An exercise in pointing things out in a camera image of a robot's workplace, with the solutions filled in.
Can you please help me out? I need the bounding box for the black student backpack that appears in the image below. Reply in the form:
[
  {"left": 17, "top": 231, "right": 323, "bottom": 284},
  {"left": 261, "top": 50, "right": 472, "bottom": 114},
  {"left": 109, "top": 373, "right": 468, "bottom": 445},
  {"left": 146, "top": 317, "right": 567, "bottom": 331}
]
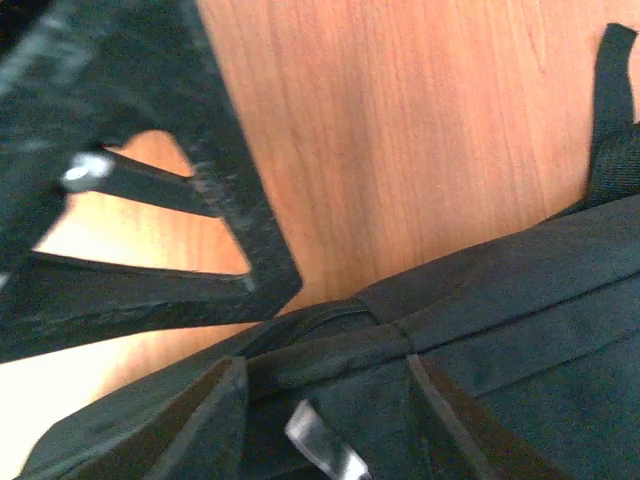
[{"left": 21, "top": 23, "right": 639, "bottom": 479}]

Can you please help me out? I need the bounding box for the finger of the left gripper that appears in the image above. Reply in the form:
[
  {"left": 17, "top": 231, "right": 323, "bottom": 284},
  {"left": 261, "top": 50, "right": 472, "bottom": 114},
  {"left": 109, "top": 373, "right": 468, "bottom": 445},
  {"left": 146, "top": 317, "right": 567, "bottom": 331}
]
[{"left": 0, "top": 0, "right": 305, "bottom": 364}]

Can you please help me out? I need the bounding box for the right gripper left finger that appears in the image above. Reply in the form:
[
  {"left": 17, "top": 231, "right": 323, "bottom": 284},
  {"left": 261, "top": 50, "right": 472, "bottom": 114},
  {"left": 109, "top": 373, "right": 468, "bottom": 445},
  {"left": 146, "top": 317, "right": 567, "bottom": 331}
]
[{"left": 64, "top": 357, "right": 248, "bottom": 479}]

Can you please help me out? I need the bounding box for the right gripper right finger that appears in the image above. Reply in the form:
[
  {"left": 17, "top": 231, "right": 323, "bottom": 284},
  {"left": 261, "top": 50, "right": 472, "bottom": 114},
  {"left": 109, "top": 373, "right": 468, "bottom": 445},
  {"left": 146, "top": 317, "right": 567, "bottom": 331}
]
[{"left": 405, "top": 355, "right": 571, "bottom": 479}]

